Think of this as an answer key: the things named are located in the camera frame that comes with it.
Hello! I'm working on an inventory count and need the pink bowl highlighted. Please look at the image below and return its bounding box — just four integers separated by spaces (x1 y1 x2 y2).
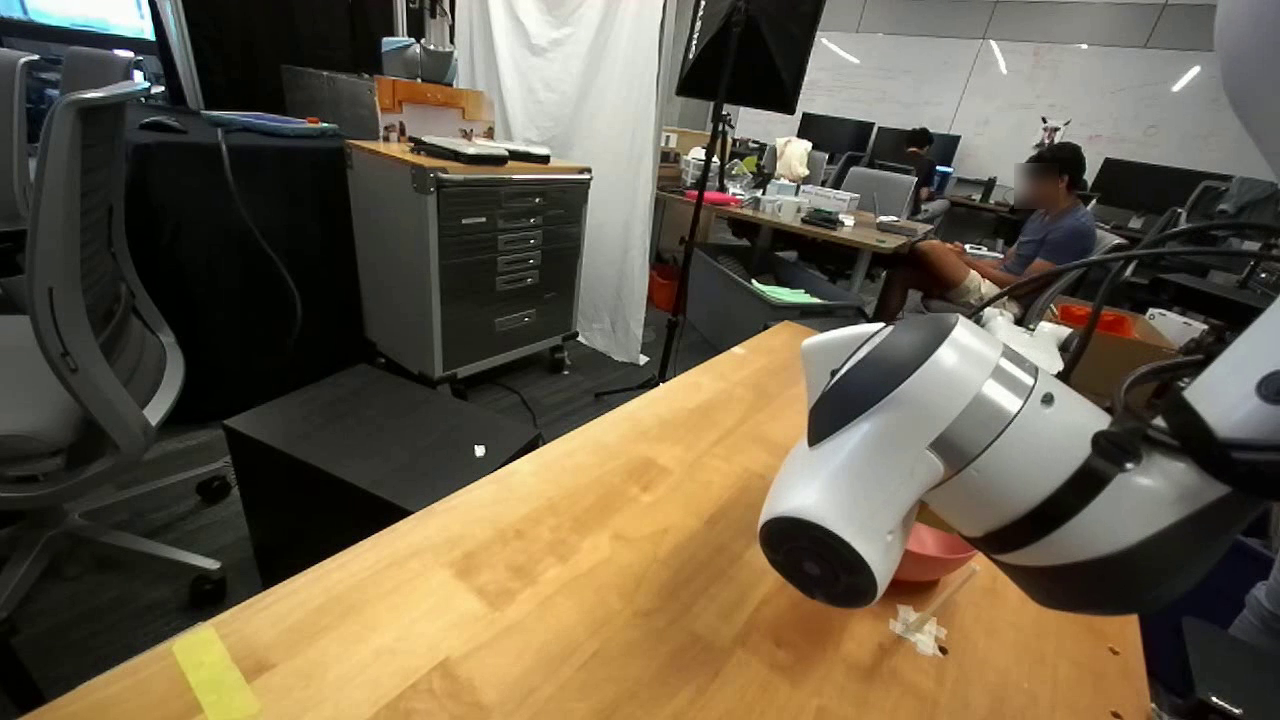
888 519 979 589

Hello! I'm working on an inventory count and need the black light stand pole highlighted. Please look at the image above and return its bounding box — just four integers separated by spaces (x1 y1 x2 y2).
655 0 743 384

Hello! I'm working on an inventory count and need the grey drawer cabinet wooden top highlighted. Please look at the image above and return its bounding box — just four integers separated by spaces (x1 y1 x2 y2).
343 138 597 394

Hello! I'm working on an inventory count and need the white curtain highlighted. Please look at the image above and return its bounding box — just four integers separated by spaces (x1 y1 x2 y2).
451 0 672 370

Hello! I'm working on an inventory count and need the wooden office desk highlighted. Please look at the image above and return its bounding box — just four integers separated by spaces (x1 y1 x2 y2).
716 196 929 293

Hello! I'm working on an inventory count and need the black low platform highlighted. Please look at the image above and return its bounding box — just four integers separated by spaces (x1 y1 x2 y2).
222 338 672 593

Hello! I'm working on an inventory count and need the grey background chair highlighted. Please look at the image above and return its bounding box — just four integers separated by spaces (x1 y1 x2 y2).
838 165 925 223

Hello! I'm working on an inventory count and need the black desktop monitor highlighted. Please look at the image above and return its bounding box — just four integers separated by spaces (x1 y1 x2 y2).
798 114 880 172
866 125 963 172

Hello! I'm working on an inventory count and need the black softbox light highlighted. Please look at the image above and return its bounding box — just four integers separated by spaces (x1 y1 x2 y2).
672 0 833 116

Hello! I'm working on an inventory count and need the orange cardboard box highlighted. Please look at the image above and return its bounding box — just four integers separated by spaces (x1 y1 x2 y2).
374 74 498 144

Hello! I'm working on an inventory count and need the distant person dark hair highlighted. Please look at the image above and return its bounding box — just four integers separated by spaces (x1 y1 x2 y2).
895 125 943 191

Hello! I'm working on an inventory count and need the grey storage bin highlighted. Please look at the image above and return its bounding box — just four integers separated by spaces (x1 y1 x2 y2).
375 34 455 89

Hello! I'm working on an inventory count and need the white stick with fluffy end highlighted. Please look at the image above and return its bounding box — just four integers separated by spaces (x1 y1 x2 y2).
888 564 979 661

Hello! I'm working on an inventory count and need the black draped desk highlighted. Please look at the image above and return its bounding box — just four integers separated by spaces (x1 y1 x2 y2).
123 114 375 433

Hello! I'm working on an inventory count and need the seated person blue shirt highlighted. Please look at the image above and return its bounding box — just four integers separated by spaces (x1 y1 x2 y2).
915 144 1106 319

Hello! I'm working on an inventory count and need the black backdrop panel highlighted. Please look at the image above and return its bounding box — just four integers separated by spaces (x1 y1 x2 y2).
151 0 403 116

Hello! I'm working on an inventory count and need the brown cardboard box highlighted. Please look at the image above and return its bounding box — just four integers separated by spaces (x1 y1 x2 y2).
1053 299 1180 407

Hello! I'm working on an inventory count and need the yellow tape strip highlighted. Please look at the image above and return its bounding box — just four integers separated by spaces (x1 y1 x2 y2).
169 625 265 720

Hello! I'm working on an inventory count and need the grey mesh office chair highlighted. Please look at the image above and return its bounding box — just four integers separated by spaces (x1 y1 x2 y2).
0 76 235 625

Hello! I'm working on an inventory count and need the monitor with bright screen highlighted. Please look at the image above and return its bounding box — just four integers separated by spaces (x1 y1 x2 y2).
0 0 164 53

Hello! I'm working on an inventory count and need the black hanging cable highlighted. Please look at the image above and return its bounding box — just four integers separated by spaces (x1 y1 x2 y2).
214 125 314 366

